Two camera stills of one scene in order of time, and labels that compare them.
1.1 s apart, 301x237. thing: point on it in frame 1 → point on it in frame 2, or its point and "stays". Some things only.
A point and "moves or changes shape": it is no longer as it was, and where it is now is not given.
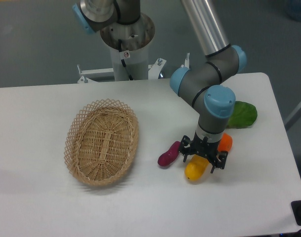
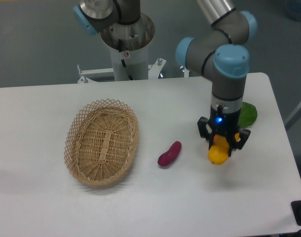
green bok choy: [244, 114] stays
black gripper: [205, 148] → [226, 124]
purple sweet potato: [167, 158] stays
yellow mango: [194, 170] moves or changes shape
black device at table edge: [300, 209] stays
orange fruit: [225, 143] → [237, 137]
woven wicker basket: [101, 141] stays
